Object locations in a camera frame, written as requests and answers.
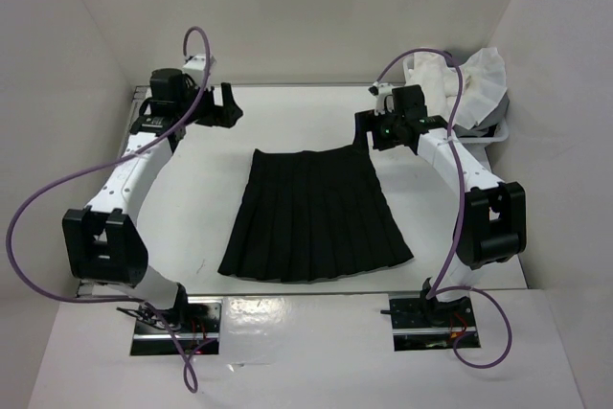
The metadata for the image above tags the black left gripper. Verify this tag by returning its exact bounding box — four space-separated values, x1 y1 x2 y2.
175 77 242 128

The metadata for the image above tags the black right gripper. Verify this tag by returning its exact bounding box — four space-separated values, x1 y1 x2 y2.
352 105 405 154

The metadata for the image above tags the black pleated skirt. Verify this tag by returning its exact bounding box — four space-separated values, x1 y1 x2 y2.
217 145 413 284

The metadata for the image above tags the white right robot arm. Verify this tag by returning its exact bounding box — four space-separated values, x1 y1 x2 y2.
354 84 527 326

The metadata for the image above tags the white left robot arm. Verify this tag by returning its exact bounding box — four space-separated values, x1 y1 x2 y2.
62 68 243 332

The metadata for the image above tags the white plastic laundry basket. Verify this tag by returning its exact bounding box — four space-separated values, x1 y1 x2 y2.
402 55 510 147

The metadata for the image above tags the white crumpled cloth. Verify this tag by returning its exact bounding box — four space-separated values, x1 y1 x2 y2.
406 46 508 127

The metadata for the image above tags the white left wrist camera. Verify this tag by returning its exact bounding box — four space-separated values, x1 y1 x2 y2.
182 54 216 86

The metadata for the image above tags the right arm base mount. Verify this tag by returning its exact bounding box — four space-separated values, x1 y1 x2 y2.
380 293 481 352

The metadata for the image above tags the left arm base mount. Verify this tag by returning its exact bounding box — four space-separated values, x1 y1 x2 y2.
116 300 222 356

